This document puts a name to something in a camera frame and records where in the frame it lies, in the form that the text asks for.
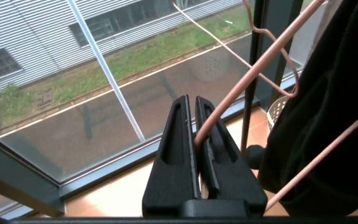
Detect black shorts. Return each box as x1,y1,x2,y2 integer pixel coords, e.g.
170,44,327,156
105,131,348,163
244,0,358,218

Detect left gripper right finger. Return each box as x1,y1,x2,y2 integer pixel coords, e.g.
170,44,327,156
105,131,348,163
194,95,269,216

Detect black clothes rack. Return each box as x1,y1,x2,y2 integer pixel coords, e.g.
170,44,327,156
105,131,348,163
240,0,270,155

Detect window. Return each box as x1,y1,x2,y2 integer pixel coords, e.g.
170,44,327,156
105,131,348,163
0,0,329,218

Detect white laundry basket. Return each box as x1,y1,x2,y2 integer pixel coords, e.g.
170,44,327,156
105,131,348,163
265,95,290,133

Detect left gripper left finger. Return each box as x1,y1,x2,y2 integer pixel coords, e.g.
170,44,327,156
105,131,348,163
142,95,201,218

